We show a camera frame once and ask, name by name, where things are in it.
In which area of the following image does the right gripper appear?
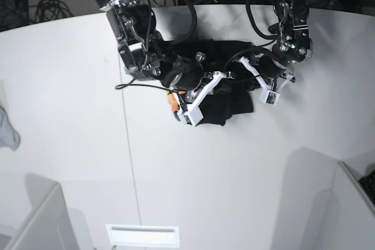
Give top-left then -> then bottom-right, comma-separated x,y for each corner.
162,55 -> 235,109

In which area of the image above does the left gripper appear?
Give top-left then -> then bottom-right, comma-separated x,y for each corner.
239,55 -> 296,92

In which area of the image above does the dark navy T-shirt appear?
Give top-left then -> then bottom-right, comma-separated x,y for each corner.
163,39 -> 257,126

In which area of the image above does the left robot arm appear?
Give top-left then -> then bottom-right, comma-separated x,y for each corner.
240,0 -> 313,91

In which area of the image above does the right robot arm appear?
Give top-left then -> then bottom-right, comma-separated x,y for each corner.
96,0 -> 228,105

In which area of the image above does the black keyboard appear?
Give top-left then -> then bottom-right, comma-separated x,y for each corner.
359,170 -> 375,204

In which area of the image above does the right grey bin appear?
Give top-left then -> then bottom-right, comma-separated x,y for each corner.
300,162 -> 374,249

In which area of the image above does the grey bin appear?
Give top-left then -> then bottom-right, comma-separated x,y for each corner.
1,183 -> 80,249
300,162 -> 374,249

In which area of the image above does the white slotted tray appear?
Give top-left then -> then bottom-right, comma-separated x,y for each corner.
106,224 -> 180,248

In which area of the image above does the grey cloth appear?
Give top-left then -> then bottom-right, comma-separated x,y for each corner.
0,107 -> 21,151

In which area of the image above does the left grey bin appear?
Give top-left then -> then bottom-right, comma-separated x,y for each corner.
1,183 -> 80,249

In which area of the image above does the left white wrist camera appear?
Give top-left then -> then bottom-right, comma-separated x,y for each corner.
258,88 -> 280,106

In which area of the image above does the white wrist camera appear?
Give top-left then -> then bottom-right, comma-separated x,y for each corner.
258,88 -> 280,106
178,107 -> 203,126

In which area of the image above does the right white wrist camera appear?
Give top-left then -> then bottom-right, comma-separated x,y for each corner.
178,107 -> 203,126

